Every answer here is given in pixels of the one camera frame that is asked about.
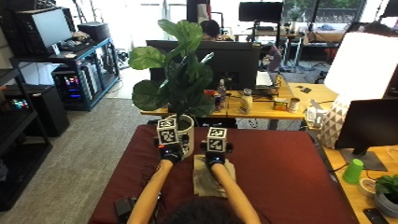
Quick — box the person's right hand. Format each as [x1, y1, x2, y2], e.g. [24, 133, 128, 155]
[200, 141, 235, 169]

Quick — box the person's left hand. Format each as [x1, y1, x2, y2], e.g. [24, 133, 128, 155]
[156, 141, 185, 165]

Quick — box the white marker cube right glove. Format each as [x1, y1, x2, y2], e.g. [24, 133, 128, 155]
[205, 126, 229, 153]

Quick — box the white marker cube glove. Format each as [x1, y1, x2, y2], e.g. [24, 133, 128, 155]
[156, 118, 180, 146]
[205, 126, 229, 153]

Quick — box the white marker cube left glove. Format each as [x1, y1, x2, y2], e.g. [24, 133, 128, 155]
[156, 118, 180, 146]

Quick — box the beige folded cloth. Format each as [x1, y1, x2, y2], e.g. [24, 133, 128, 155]
[192, 154, 237, 199]

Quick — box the dark red tablecloth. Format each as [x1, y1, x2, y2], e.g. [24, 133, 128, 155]
[87, 124, 360, 224]

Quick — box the long wooden desk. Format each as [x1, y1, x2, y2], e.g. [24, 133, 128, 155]
[141, 74, 340, 120]

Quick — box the cream plastic bottle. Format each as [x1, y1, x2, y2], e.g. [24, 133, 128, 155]
[239, 88, 255, 116]

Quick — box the black box device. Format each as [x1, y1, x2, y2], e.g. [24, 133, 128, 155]
[115, 195, 139, 223]

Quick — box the dark glass bottle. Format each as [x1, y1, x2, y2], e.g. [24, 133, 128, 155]
[217, 78, 228, 108]

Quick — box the small yellow box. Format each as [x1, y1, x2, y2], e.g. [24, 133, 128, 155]
[273, 97, 290, 112]

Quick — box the white paper cup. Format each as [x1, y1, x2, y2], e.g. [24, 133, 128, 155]
[288, 97, 301, 114]

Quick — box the large-leaf plant in white pot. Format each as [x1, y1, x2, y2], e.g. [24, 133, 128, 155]
[128, 19, 217, 160]

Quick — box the white tissue box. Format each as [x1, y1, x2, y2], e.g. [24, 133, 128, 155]
[305, 99, 329, 129]

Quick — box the open white laptop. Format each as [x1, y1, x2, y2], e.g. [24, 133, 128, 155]
[256, 70, 277, 90]

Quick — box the wide black monitor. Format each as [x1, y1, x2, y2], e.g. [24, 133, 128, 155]
[145, 39, 262, 91]

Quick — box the black computer tower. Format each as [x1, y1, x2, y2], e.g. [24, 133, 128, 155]
[4, 84, 71, 138]

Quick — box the computer case with coloured lights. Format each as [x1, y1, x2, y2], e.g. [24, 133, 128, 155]
[51, 66, 91, 105]

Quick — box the green plastic cup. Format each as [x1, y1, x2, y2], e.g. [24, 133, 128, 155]
[342, 158, 365, 185]

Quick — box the blue metal cart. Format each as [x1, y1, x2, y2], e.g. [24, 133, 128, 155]
[10, 36, 123, 112]

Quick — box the light wooden side desk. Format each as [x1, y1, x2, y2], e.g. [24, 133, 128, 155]
[318, 144, 398, 224]

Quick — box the black shelf unit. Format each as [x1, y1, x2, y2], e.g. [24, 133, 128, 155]
[0, 68, 54, 213]

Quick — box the roll of white tape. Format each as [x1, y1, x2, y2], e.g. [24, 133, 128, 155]
[357, 177, 378, 199]

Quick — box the black monitor on grey stand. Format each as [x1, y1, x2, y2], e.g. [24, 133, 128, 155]
[333, 98, 398, 172]

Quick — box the small device with coloured lights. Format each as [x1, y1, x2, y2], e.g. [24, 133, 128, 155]
[10, 98, 31, 110]

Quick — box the black keyboard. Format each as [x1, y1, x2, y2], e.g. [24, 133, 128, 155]
[60, 39, 95, 53]

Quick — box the black smartphone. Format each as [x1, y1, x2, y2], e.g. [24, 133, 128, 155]
[364, 207, 390, 224]

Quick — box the small plant in grey pot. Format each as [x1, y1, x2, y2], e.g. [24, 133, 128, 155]
[373, 174, 398, 218]

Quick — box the black cube-shaped case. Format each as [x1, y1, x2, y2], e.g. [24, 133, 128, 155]
[77, 21, 112, 43]

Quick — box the white lamp with patterned base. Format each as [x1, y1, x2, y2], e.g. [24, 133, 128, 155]
[318, 32, 398, 149]

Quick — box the small dark background monitor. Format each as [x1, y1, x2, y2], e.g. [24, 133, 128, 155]
[237, 1, 285, 23]

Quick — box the monitor with pale screen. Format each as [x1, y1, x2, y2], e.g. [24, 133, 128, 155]
[16, 7, 75, 56]

